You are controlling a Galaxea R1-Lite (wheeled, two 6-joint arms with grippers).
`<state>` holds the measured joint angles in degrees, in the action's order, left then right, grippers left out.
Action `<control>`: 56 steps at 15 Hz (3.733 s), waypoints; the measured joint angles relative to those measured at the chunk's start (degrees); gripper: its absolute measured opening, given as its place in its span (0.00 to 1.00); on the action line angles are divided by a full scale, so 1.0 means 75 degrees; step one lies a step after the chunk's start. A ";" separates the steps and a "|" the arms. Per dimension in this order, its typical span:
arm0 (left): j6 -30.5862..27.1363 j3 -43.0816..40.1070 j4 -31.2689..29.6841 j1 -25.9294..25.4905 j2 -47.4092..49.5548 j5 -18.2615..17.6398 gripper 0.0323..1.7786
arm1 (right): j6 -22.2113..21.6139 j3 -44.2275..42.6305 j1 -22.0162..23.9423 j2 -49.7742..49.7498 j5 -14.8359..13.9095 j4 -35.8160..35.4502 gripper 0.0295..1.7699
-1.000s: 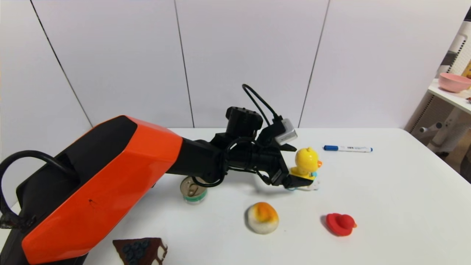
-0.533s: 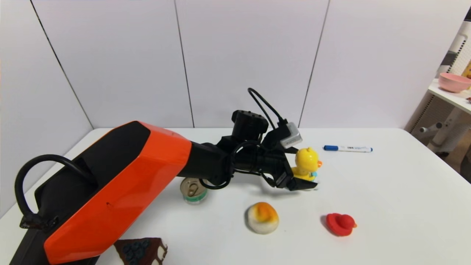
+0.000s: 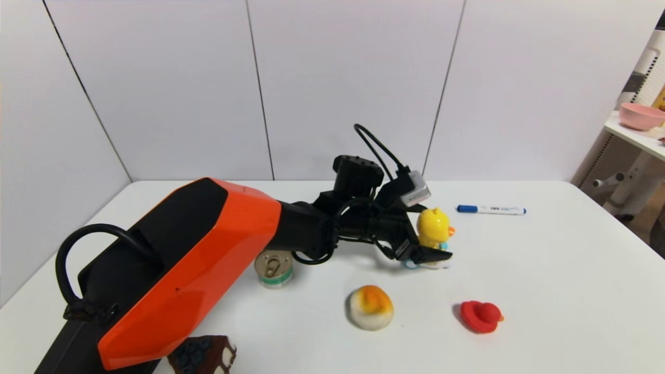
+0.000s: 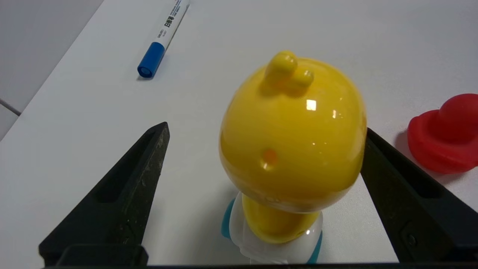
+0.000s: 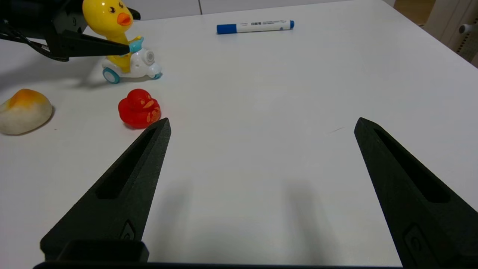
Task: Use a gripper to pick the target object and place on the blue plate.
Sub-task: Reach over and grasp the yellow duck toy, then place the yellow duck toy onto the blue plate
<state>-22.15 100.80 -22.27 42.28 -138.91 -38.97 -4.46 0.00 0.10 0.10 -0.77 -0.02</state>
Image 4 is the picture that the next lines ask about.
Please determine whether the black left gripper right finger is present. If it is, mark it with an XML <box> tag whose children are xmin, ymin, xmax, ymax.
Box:
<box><xmin>360</xmin><ymin>128</ymin><xmax>478</xmax><ymax>263</ymax></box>

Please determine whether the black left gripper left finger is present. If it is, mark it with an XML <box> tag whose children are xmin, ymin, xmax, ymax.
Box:
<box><xmin>38</xmin><ymin>122</ymin><xmax>171</xmax><ymax>266</ymax></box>

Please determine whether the yellow duck toy car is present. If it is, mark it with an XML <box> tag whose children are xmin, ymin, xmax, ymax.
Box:
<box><xmin>219</xmin><ymin>50</ymin><xmax>367</xmax><ymax>265</ymax></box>

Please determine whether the red rubber duck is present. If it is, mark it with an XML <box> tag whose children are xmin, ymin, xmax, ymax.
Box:
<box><xmin>407</xmin><ymin>93</ymin><xmax>478</xmax><ymax>174</ymax></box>

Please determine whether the blue whiteboard marker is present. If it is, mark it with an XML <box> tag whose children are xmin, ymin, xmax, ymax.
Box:
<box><xmin>137</xmin><ymin>0</ymin><xmax>191</xmax><ymax>79</ymax></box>

